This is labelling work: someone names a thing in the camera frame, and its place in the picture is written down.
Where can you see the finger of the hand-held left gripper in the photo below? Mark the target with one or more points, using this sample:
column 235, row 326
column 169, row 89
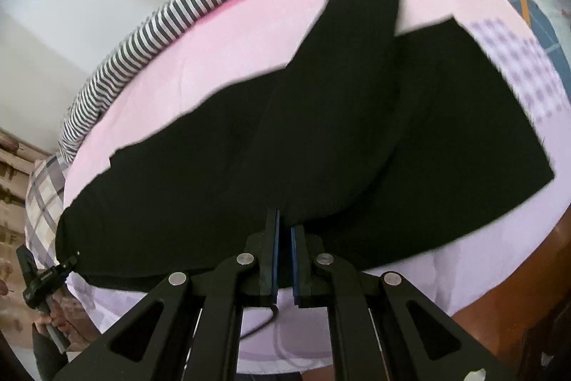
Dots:
column 68, row 263

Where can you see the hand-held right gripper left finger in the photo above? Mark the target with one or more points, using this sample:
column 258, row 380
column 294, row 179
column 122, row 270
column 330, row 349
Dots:
column 274, row 249

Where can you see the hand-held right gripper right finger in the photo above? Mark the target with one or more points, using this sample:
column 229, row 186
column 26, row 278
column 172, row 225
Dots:
column 295, row 260

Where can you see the black pants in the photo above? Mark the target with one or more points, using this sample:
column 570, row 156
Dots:
column 312, row 140

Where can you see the person's left hand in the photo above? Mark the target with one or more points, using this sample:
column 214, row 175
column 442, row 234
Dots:
column 69, row 320

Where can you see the plaid pillow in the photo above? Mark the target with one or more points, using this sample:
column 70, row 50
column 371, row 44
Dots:
column 44, row 193

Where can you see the pink checked bed sheet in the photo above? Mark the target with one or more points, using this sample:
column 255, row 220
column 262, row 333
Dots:
column 245, row 50

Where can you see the grey white striped bolster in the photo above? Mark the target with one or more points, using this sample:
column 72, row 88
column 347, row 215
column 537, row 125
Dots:
column 178, row 12

